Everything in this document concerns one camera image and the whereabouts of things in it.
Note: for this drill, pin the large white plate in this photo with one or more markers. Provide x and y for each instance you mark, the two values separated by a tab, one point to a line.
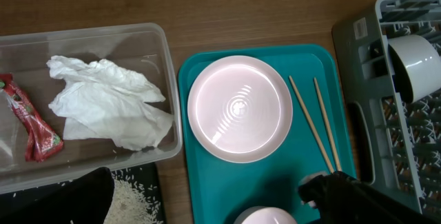
240	109

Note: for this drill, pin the wooden chopstick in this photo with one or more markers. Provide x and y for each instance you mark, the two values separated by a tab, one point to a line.
312	126
327	125

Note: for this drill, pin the red sauce packet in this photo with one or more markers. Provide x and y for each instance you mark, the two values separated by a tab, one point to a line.
43	141

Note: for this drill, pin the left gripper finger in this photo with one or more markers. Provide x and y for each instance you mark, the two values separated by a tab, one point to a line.
84	200

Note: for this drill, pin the white napkin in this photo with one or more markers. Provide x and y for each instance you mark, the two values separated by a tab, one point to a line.
102	100

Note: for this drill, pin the cooked rice pile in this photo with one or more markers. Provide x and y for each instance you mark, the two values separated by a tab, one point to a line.
130	204

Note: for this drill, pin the clear plastic waste bin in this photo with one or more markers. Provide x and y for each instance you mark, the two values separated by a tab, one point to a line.
139	47

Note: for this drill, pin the teal serving tray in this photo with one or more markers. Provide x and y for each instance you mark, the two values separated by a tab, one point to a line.
220	190

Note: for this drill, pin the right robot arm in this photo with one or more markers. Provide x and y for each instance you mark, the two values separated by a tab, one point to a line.
340	198

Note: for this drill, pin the grey bowl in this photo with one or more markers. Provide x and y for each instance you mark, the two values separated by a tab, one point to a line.
416	64

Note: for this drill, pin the grey dishwasher rack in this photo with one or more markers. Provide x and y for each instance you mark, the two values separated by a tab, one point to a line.
403	139

